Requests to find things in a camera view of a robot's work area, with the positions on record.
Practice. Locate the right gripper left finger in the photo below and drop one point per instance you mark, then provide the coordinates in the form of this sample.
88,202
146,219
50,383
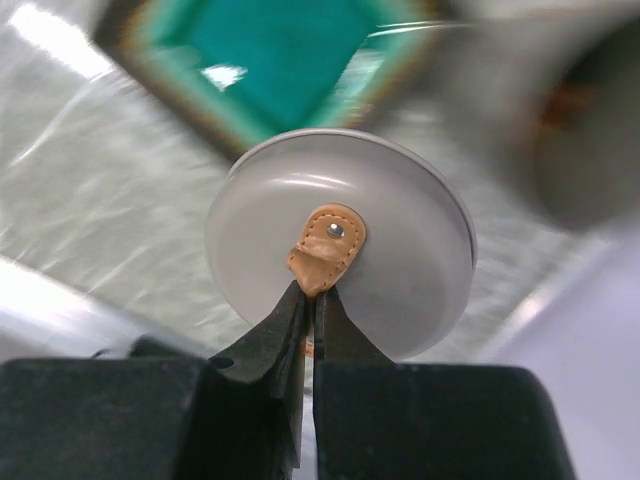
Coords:
159,413

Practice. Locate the square teal black plate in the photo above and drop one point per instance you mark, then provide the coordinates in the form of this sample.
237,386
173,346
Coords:
241,72

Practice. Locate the aluminium rail frame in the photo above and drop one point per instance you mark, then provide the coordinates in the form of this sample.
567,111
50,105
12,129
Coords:
587,311

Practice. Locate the grey lid with strap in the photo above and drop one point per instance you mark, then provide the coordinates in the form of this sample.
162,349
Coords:
409,282

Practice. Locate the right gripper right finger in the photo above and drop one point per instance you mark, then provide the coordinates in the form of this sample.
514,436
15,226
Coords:
378,419

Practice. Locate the grey cup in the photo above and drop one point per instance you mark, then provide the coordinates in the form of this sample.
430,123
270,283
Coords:
544,94

